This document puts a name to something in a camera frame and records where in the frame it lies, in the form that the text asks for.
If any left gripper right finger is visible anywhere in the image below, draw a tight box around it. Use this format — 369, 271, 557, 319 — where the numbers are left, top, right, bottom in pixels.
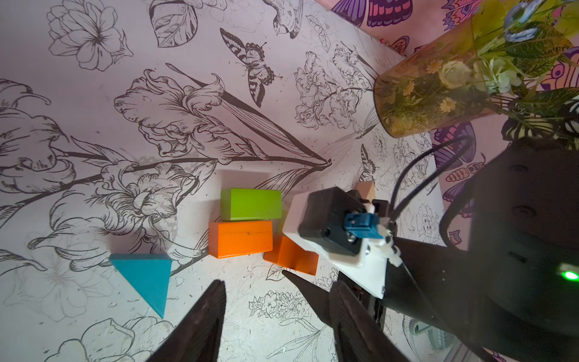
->
329, 281, 407, 362

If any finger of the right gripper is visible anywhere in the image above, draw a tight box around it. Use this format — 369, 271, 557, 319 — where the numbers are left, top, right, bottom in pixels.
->
282, 270, 331, 326

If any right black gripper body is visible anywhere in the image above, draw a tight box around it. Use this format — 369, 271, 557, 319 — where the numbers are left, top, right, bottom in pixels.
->
338, 200, 398, 328

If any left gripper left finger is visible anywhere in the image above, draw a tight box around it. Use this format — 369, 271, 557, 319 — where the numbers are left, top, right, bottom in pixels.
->
148, 279, 226, 362

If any orange wooden block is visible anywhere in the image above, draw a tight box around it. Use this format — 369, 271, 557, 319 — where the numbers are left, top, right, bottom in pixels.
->
208, 220, 274, 259
263, 234, 319, 276

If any teal triangle block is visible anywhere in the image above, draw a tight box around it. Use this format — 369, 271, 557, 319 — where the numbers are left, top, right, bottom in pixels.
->
109, 253, 172, 318

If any natural wood triangle block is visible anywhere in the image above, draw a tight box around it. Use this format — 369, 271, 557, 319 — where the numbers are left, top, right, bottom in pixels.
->
355, 180, 376, 202

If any green wooden block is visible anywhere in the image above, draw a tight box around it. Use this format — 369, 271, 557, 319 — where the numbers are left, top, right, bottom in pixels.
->
220, 188, 283, 221

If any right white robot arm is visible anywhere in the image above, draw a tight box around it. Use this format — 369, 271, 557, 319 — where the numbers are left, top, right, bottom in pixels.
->
283, 137, 578, 361

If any amber glass vase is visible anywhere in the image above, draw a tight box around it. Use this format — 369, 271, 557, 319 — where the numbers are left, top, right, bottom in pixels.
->
373, 19, 494, 138

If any artificial plant bouquet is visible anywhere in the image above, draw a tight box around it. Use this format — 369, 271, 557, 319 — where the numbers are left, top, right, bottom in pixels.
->
471, 1, 578, 150

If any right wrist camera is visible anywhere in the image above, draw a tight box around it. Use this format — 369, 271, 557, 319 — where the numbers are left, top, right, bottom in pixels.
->
283, 187, 403, 299

